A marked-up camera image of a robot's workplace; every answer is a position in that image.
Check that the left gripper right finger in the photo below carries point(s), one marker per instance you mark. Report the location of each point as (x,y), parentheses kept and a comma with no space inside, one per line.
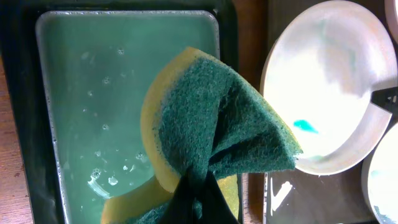
(215,210)

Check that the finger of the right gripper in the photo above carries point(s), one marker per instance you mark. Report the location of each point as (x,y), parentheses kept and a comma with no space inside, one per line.
(386,99)

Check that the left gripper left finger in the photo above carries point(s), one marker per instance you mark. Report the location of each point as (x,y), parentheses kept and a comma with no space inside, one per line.
(180,209)

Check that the white plate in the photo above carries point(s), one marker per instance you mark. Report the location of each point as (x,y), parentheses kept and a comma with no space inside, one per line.
(319,78)
(379,179)
(391,10)

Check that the green yellow sponge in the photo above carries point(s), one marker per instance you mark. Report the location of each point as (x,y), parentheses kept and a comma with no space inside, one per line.
(200,114)

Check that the dark grey serving tray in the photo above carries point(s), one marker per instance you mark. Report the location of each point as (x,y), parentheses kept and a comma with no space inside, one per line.
(297,197)

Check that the green water tray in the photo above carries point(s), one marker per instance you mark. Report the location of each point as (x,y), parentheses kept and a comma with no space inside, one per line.
(77,74)

